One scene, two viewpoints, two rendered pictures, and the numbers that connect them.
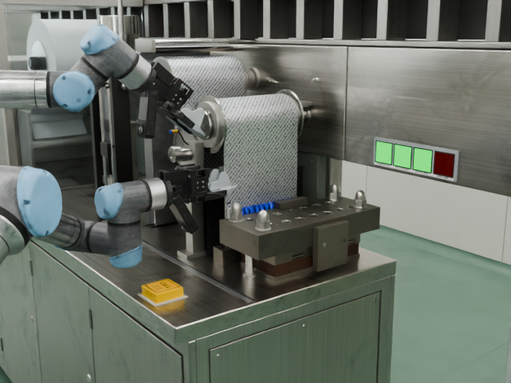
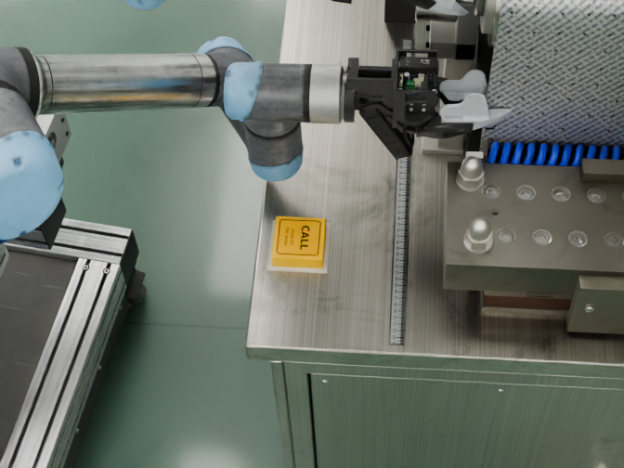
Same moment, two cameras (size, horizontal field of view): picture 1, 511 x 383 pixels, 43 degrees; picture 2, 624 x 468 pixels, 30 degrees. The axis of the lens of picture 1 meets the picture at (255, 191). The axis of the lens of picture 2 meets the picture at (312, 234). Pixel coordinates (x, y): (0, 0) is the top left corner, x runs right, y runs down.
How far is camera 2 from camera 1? 1.14 m
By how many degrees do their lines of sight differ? 54
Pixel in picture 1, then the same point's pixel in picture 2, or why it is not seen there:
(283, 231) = (504, 268)
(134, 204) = (276, 117)
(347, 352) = (595, 431)
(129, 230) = (266, 145)
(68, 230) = (187, 100)
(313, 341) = (521, 407)
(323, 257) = (584, 320)
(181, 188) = (382, 100)
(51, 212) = (31, 209)
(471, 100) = not seen: outside the picture
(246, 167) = (542, 87)
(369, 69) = not seen: outside the picture
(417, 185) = not seen: outside the picture
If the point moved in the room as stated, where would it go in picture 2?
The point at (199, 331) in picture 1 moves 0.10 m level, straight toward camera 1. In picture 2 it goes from (288, 357) to (242, 414)
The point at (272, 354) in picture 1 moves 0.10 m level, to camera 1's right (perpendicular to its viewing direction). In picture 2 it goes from (431, 400) to (488, 443)
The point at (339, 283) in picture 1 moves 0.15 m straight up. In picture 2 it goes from (592, 369) to (614, 311)
